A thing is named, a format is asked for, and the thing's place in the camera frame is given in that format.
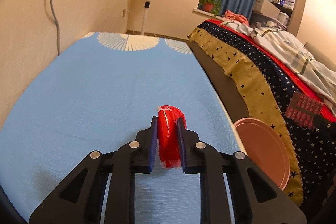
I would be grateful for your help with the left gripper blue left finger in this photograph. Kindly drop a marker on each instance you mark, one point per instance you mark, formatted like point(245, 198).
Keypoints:
point(153, 132)

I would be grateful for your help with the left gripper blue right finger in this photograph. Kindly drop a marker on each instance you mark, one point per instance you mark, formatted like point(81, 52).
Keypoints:
point(181, 142)

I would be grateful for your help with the potted green plant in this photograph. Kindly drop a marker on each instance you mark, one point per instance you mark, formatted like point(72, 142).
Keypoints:
point(211, 6)

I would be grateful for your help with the yellow star bed skirt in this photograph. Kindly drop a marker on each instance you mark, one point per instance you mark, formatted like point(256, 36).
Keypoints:
point(282, 128)

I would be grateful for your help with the pink plastic trash bin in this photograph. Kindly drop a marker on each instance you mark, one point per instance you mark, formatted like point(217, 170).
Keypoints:
point(265, 148)

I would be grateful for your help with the red plastic bag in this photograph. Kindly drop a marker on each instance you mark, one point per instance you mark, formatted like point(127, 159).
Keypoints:
point(167, 136)

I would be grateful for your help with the cardboard box on shelf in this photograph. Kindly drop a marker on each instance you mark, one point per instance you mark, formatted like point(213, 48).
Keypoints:
point(266, 8)

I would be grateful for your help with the wooden bookshelf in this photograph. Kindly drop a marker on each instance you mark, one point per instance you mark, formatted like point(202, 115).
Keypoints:
point(294, 9)

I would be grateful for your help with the red blanket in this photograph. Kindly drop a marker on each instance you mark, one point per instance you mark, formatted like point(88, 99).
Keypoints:
point(265, 83)

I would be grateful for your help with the plaid light blue quilt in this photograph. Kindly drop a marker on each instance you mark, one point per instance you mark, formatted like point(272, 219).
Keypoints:
point(293, 54)

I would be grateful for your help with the pink clothes on windowsill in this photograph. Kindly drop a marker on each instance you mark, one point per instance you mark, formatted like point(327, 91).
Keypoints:
point(238, 17)

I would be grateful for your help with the navy star bed sheet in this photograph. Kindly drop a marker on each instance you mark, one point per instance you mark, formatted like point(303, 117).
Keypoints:
point(316, 166)

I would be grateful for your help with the maroon checkered packet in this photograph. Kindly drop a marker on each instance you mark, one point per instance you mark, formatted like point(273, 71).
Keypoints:
point(302, 109)

